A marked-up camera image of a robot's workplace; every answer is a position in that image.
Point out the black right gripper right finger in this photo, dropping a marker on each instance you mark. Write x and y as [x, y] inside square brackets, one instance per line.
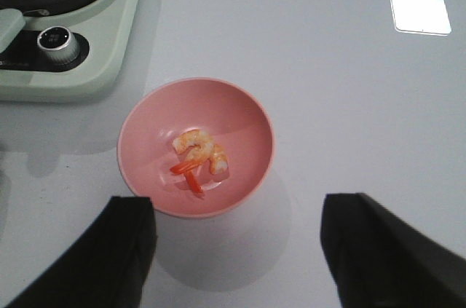
[378, 260]

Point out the pink bowl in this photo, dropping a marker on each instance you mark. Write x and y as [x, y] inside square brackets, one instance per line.
[235, 119]

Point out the orange cooked shrimp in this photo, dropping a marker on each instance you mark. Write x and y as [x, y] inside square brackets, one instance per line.
[198, 144]
[218, 164]

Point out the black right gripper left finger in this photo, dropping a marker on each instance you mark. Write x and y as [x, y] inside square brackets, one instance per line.
[106, 267]

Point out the mint green breakfast maker base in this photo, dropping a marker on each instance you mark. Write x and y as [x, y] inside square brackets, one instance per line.
[102, 30]

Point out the right silver control knob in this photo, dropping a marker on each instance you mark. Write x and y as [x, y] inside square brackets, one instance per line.
[58, 44]

